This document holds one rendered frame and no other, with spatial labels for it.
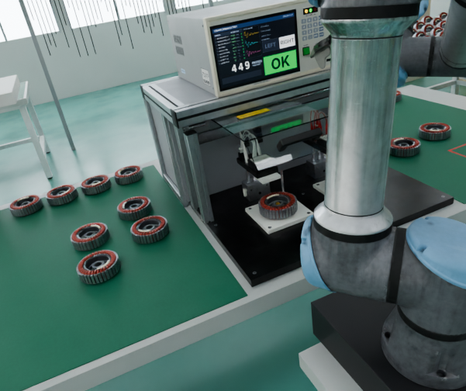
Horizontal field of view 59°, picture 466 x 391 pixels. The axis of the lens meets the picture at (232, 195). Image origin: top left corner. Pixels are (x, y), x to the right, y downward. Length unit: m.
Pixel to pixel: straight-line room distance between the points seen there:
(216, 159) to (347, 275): 0.81
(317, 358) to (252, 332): 1.10
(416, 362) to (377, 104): 0.39
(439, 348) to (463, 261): 0.15
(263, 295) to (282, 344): 0.91
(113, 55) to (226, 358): 6.19
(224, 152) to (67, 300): 0.64
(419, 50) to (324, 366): 0.62
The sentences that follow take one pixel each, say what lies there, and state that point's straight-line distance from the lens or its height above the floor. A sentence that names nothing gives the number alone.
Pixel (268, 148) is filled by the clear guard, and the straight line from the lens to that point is 0.98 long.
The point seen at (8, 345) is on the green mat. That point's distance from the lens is 1.12.
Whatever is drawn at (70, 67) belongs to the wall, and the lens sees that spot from 7.41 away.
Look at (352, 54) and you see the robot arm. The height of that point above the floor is 1.31.
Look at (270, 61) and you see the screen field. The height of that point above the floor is 1.18.
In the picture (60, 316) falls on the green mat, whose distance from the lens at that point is 1.12.
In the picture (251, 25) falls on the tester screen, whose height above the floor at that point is 1.28.
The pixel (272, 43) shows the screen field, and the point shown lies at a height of 1.22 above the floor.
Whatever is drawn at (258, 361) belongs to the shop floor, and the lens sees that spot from 1.84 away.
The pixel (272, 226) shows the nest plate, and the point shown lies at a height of 0.78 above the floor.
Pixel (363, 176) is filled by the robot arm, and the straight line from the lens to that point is 0.58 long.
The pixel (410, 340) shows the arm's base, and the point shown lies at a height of 0.89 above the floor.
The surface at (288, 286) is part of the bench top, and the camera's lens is 1.01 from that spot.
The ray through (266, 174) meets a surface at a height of 0.88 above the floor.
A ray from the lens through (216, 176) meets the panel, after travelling 1.38.
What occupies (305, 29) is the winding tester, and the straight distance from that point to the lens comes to 1.27.
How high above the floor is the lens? 1.41
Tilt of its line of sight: 28 degrees down
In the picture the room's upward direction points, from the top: 10 degrees counter-clockwise
